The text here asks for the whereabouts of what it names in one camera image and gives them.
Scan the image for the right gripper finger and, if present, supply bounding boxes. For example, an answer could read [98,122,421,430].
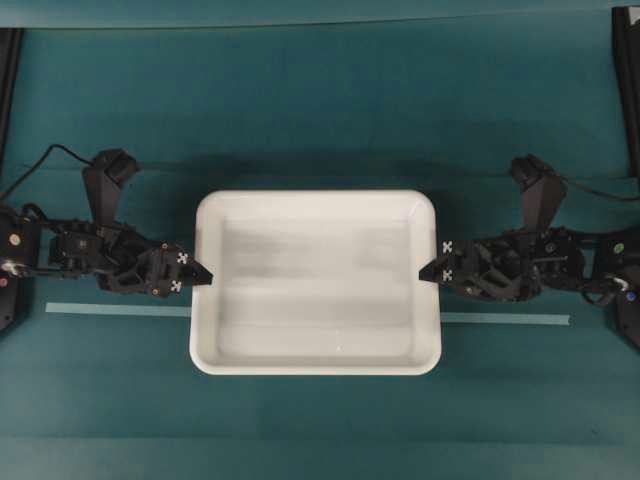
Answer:
[419,271,446,284]
[419,256,448,280]

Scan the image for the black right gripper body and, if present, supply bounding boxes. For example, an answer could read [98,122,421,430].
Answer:
[441,227,590,303]

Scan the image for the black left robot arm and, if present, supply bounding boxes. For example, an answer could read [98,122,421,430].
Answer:
[1,204,213,330]

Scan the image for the black right camera cable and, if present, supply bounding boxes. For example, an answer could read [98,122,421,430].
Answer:
[557,172,640,202]

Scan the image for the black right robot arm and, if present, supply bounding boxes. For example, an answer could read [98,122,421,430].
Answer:
[418,227,639,346]

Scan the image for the light blue tape strip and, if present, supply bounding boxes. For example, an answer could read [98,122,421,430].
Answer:
[45,302,571,327]

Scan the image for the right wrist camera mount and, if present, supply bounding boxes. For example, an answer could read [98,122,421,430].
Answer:
[510,155,567,232]

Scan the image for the black left camera cable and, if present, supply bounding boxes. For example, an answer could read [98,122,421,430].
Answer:
[0,143,94,199]

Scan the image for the black camera cable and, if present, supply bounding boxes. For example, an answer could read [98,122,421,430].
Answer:
[557,172,640,202]
[0,143,94,199]

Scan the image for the white plastic tray case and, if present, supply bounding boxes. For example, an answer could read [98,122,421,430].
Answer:
[189,190,442,376]

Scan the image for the black left frame rail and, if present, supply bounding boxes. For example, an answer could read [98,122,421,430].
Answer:
[0,28,25,163]

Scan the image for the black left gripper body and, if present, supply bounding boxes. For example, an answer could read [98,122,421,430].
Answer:
[48,220,186,297]

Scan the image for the teal table cloth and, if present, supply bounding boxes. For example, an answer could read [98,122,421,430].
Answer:
[1,17,639,479]

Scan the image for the black frame rail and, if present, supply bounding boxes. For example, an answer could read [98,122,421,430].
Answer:
[612,5,639,178]
[0,28,25,163]

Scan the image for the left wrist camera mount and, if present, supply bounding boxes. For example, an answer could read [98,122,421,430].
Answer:
[82,149,139,227]

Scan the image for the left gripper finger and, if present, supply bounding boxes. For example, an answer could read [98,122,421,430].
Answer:
[183,274,212,287]
[182,257,213,281]

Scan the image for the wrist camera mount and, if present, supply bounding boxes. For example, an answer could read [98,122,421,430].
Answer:
[510,155,567,232]
[82,149,139,227]

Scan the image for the black right frame rail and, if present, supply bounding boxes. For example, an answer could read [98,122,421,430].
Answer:
[612,5,639,178]

